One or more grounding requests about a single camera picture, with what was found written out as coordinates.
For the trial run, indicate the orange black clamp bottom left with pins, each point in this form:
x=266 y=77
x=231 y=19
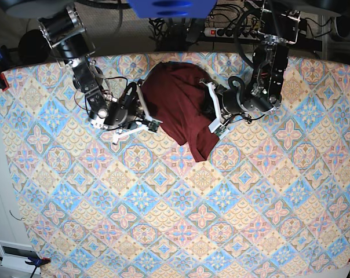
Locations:
x=36 y=262

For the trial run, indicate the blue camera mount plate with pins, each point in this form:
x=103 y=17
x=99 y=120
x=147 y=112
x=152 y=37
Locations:
x=190 y=9

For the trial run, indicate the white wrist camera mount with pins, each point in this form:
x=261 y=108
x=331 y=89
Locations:
x=152 y=125
x=212 y=108

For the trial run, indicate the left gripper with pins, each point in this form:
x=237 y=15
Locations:
x=228 y=101

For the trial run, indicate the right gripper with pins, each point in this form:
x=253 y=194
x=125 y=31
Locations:
x=131 y=109

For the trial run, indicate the patterned colourful tablecloth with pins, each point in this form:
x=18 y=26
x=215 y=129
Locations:
x=271 y=200

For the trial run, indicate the white power strip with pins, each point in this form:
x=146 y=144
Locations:
x=214 y=32

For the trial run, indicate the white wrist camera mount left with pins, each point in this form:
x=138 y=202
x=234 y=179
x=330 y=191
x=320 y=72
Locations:
x=212 y=108

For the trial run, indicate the maroon long-sleeve t-shirt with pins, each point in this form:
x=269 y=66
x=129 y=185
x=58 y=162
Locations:
x=174 y=95

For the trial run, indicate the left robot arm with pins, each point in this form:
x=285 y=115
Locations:
x=278 y=28

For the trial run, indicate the white wall socket box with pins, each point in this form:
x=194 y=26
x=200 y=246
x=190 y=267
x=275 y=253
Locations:
x=14 y=256

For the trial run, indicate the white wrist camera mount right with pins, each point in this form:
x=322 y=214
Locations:
x=152 y=125

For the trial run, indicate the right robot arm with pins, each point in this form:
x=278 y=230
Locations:
x=70 y=44

